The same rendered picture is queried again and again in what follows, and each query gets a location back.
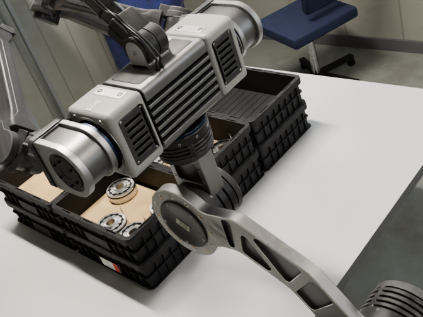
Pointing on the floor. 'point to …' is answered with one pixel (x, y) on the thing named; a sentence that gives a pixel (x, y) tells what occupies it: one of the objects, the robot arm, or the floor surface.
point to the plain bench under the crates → (293, 169)
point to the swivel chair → (310, 29)
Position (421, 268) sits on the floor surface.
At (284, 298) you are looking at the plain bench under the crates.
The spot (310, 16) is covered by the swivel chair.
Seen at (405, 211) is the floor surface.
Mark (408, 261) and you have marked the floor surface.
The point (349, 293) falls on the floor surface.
